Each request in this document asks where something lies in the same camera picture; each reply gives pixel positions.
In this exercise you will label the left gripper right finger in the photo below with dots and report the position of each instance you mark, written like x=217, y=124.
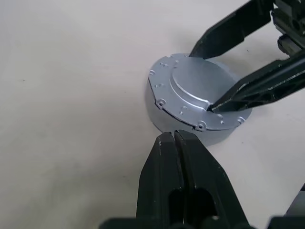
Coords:
x=205, y=176

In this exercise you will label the grey round motor end cover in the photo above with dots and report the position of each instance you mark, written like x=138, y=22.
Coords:
x=190, y=78

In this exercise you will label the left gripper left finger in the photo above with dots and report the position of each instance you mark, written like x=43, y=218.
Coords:
x=159, y=179

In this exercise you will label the silver motor stator housing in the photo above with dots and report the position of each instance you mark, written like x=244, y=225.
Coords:
x=166, y=124

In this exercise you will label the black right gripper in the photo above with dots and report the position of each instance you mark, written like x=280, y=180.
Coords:
x=290, y=21

